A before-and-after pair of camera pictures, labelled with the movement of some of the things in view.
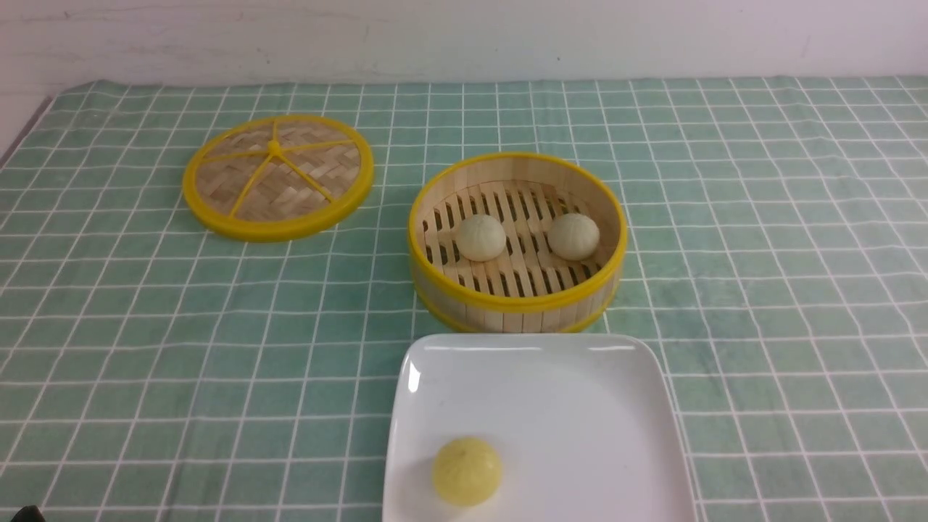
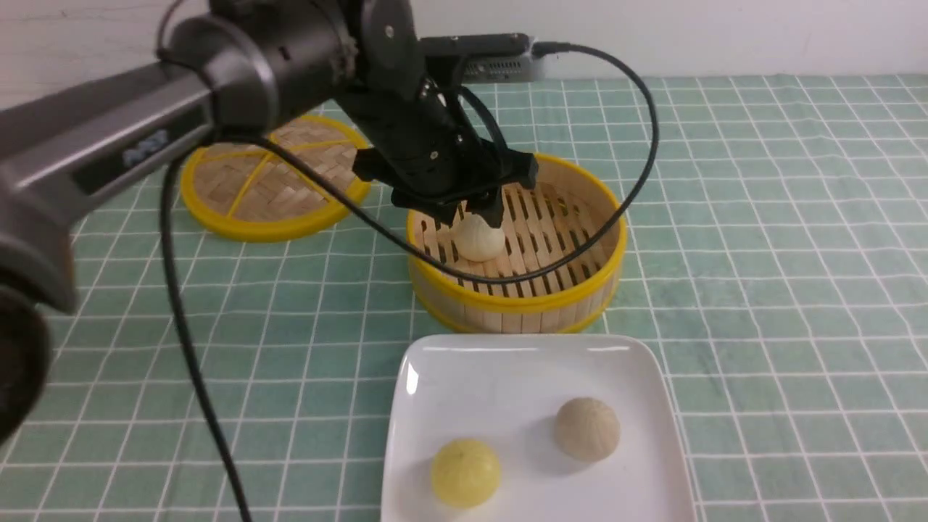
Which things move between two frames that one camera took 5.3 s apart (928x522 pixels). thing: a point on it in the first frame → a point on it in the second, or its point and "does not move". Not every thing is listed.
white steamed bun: (573, 236) → (587, 429)
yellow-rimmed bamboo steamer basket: (527, 288) does not move
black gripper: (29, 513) → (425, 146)
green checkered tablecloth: (154, 368) does not move
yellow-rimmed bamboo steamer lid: (277, 177) does not move
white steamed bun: (481, 238) does not move
